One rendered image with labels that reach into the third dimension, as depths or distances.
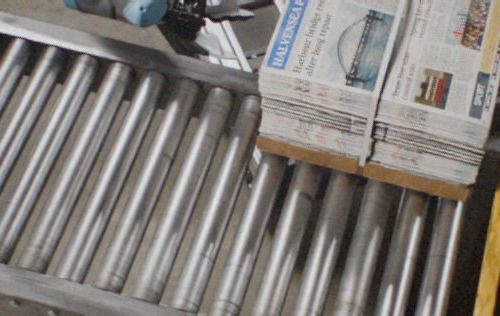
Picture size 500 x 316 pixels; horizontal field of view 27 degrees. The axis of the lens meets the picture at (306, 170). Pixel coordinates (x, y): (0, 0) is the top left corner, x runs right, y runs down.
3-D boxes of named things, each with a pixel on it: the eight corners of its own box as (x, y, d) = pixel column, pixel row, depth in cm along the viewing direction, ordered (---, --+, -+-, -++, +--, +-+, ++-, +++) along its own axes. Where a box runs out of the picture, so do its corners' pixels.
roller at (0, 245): (105, 70, 195) (102, 52, 191) (4, 282, 169) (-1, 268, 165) (80, 63, 196) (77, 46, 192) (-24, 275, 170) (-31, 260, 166)
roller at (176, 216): (237, 102, 193) (237, 85, 189) (155, 322, 167) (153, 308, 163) (211, 96, 194) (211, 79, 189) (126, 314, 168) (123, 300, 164)
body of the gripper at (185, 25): (198, 18, 192) (136, 3, 193) (198, 48, 199) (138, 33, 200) (209, -11, 196) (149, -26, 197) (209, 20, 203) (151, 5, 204)
